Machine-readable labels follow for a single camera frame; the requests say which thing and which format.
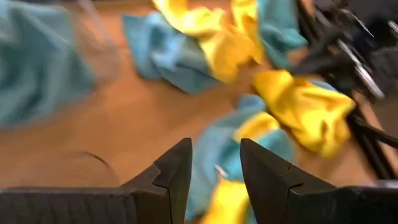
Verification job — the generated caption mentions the teal microfiber towel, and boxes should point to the teal microfiber towel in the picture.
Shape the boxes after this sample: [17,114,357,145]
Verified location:
[185,94,298,223]
[257,0,309,70]
[0,0,97,128]

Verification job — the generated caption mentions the black aluminium table frame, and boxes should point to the black aluminium table frame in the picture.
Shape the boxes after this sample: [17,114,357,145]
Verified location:
[346,105,398,181]

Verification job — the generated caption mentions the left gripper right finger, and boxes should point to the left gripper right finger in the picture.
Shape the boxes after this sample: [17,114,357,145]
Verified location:
[239,138,338,224]

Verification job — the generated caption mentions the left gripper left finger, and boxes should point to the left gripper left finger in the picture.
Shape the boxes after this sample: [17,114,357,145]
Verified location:
[120,138,193,224]

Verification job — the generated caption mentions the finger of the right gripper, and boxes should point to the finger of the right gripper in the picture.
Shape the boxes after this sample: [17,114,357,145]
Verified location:
[295,42,343,77]
[290,32,340,76]

